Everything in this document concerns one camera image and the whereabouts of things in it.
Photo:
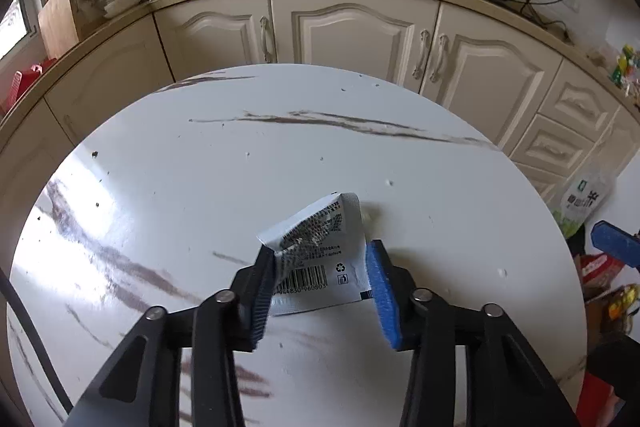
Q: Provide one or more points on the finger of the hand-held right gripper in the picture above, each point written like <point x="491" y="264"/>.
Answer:
<point x="617" y="369"/>
<point x="617" y="243"/>

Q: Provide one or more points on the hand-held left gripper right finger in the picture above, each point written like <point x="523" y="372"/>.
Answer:
<point x="382" y="302"/>

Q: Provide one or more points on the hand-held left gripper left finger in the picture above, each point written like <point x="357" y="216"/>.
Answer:
<point x="262" y="302"/>

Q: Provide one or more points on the white printed sachet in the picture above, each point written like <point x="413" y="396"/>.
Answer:
<point x="320" y="232"/>

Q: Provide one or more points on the red snack package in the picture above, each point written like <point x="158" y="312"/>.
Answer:
<point x="597" y="269"/>

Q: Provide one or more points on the red plastic item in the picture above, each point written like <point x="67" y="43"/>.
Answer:
<point x="600" y="402"/>

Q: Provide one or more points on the white green rice bag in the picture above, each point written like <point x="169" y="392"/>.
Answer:
<point x="582" y="202"/>

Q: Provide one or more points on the colourful snack bag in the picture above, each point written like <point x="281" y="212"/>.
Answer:
<point x="620" y="307"/>

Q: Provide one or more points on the cluster of condiment bottles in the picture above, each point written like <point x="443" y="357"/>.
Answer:
<point x="627" y="69"/>

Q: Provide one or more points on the cream base cabinets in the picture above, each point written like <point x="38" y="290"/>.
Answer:
<point x="350" y="37"/>

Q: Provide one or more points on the red plastic basket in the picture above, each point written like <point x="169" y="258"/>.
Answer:
<point x="22" y="84"/>

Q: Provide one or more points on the wooden cutting board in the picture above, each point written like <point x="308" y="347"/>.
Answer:
<point x="57" y="22"/>

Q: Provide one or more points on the sliding glass window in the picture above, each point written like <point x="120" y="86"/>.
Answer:
<point x="12" y="27"/>

